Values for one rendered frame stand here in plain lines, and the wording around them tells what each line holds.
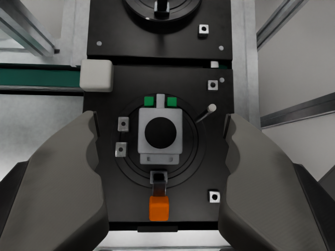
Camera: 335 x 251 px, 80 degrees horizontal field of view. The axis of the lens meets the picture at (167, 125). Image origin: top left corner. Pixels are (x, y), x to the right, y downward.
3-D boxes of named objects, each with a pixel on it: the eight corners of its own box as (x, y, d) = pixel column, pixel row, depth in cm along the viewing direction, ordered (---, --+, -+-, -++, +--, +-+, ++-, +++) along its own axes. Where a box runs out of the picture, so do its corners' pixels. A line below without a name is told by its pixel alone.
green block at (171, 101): (173, 114, 30) (176, 106, 25) (165, 113, 30) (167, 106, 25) (173, 106, 30) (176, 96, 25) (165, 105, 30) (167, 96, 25)
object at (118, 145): (127, 156, 29) (126, 157, 27) (116, 156, 28) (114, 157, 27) (128, 142, 29) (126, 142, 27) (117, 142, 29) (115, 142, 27)
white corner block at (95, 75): (115, 95, 34) (109, 88, 30) (87, 94, 33) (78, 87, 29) (116, 68, 34) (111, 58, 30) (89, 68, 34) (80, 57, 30)
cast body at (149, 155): (176, 163, 25) (184, 167, 18) (141, 163, 25) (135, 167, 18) (177, 98, 26) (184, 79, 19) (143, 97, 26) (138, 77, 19)
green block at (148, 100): (154, 113, 30) (153, 105, 25) (146, 113, 29) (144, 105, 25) (154, 105, 30) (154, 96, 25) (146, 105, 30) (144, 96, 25)
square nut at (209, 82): (216, 91, 33) (218, 89, 32) (206, 91, 32) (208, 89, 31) (216, 82, 33) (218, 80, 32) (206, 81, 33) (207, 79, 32)
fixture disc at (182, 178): (204, 187, 30) (208, 189, 29) (111, 187, 30) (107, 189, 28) (203, 97, 32) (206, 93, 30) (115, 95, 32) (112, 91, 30)
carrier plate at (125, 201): (233, 217, 32) (238, 222, 30) (79, 218, 31) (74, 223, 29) (229, 73, 35) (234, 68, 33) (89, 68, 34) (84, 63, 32)
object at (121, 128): (130, 132, 29) (128, 131, 27) (119, 132, 29) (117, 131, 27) (130, 118, 29) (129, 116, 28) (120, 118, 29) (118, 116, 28)
